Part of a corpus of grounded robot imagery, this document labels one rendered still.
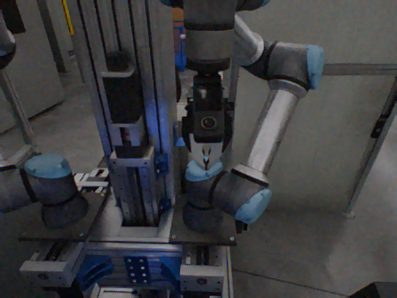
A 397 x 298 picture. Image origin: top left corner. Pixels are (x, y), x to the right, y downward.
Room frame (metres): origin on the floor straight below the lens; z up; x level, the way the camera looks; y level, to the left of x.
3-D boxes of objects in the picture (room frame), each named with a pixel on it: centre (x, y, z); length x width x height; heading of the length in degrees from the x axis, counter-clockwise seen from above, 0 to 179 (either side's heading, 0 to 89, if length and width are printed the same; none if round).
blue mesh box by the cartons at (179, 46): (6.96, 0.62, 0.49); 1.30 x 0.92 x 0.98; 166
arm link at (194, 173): (0.64, -0.02, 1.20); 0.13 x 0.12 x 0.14; 52
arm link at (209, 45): (0.42, -0.01, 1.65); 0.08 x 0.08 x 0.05
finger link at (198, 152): (0.42, 0.00, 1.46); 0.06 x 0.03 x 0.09; 178
